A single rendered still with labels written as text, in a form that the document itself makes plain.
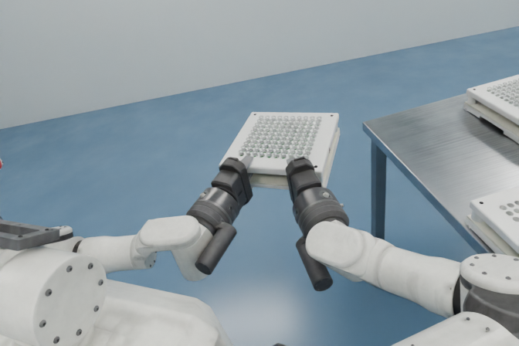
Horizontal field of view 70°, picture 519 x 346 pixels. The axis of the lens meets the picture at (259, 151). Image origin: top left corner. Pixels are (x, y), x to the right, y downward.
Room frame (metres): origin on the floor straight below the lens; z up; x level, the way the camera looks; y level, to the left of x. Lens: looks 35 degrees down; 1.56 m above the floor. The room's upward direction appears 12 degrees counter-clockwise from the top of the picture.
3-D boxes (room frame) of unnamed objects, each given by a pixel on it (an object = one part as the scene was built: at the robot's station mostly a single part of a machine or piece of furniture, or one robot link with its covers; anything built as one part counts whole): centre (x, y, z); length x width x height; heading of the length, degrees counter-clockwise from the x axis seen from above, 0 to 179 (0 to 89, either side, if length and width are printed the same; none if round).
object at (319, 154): (0.77, -0.06, 1.04); 0.25 x 0.24 x 0.02; 65
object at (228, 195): (0.61, 0.09, 1.04); 0.12 x 0.10 x 0.13; 147
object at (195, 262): (0.50, 0.14, 1.03); 0.11 x 0.11 x 0.11; 57
